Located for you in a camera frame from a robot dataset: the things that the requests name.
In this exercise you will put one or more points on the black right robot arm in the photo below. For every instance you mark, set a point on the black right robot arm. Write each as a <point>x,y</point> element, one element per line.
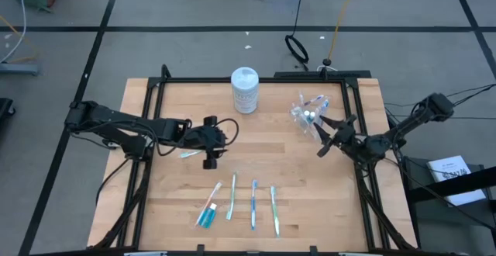
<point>410,124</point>

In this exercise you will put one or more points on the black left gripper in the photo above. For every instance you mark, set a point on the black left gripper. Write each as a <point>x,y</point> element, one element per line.
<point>203,137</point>

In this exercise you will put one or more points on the blue toothbrush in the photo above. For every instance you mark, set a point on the blue toothbrush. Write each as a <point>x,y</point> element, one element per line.
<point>324,104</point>
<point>253,205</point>

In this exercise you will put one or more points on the purple toothbrush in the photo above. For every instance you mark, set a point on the purple toothbrush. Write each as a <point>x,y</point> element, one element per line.
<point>313,101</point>

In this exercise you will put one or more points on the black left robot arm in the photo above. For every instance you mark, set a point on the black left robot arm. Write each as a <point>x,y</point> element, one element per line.
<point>116,118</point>

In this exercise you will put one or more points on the teal mouthwash bottle white cap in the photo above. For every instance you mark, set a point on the teal mouthwash bottle white cap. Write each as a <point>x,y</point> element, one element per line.
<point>306,113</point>
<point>312,114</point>
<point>208,217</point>

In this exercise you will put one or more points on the clear acrylic organizer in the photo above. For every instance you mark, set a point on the clear acrylic organizer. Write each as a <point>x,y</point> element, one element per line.
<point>300,122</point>

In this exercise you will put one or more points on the white booklet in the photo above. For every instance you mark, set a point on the white booklet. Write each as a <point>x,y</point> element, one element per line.
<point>445,170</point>

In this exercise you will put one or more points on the black side cart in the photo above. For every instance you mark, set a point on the black side cart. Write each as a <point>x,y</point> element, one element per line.
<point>445,188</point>

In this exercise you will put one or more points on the black table frame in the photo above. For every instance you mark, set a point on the black table frame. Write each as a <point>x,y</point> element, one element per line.
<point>193,80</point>

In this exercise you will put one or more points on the white wipes canister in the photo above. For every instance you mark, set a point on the white wipes canister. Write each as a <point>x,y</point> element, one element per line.
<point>245,89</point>

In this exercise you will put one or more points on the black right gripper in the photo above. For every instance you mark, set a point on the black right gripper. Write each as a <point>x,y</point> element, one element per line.
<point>346,137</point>

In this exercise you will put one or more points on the grey metal floor base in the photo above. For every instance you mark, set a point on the grey metal floor base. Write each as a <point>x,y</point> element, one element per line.
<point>17,69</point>

